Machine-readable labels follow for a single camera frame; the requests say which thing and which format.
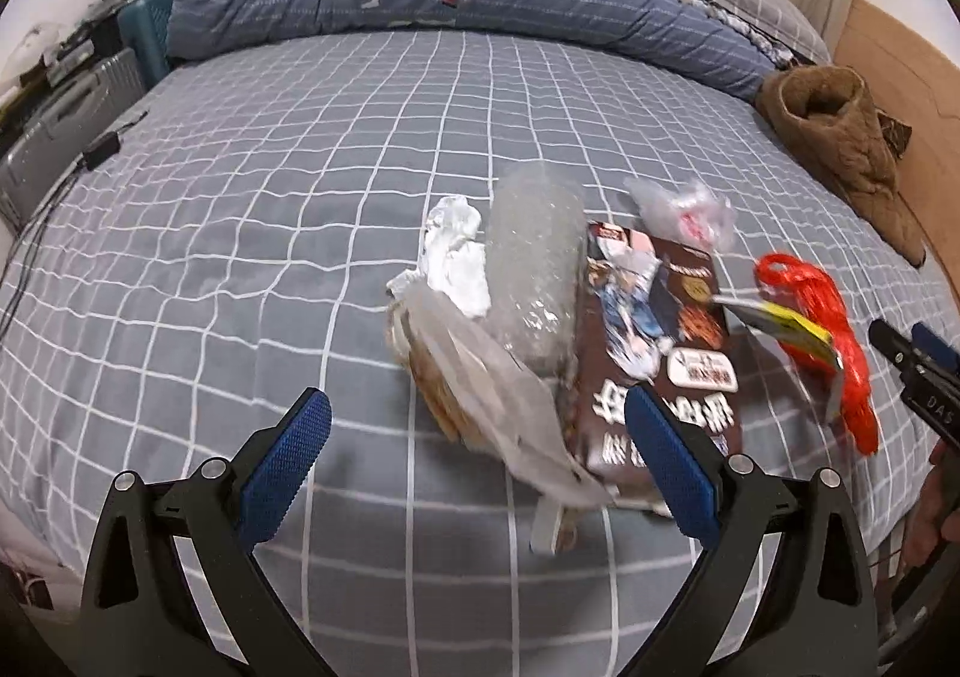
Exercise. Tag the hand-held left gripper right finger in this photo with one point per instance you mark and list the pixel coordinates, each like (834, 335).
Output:
(667, 452)

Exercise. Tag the blue suitcase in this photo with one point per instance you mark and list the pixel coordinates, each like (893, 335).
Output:
(150, 32)

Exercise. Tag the clear bubble wrap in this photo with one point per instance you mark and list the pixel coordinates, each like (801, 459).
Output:
(532, 249)

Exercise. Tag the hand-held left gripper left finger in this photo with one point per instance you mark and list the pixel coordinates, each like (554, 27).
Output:
(285, 467)

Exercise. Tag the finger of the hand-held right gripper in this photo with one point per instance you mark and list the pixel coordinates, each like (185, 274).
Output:
(889, 341)
(936, 345)

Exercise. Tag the brown quilted coat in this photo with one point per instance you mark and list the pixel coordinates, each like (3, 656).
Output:
(847, 144)

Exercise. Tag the stack of black boxes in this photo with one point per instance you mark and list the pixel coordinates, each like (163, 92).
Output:
(82, 43)

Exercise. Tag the red net bag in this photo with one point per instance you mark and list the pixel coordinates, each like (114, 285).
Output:
(855, 377)

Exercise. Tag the clear plastic bag red print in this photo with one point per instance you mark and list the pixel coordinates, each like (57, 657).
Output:
(675, 212)

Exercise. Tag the person's right hand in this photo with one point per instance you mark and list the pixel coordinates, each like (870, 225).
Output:
(934, 504)

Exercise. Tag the white plastic bag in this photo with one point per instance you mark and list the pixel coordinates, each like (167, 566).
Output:
(30, 50)

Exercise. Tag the wooden headboard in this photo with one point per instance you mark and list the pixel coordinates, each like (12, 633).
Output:
(900, 69)

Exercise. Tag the bed with grey checked sheet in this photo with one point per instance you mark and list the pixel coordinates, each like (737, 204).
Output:
(225, 234)

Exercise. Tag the grey hard suitcase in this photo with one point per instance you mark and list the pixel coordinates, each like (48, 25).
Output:
(52, 122)

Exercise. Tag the brown printed cookie box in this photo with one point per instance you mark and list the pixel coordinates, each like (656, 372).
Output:
(652, 302)

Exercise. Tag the crumpled white tissue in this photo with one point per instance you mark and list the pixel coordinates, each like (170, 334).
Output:
(457, 264)

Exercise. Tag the translucent bag with bread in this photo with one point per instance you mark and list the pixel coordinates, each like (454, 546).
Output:
(487, 384)

